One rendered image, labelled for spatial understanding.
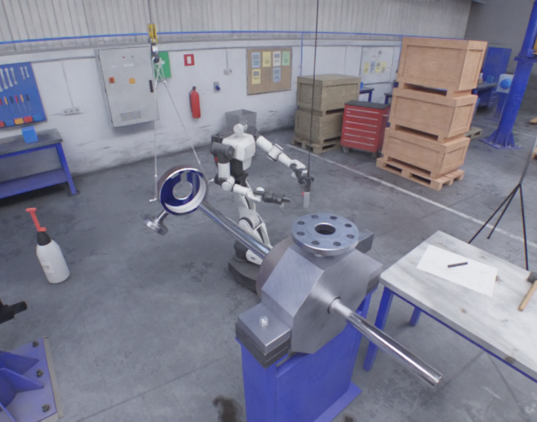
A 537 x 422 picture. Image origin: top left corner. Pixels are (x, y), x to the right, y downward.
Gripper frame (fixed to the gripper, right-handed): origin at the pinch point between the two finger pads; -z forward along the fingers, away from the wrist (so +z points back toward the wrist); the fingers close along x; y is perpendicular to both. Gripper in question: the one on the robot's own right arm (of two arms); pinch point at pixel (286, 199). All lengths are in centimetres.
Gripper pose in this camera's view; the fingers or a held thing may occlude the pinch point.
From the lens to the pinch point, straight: 249.5
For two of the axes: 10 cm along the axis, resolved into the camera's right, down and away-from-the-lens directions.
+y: 0.0, -8.7, -4.9
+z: -9.5, -1.5, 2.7
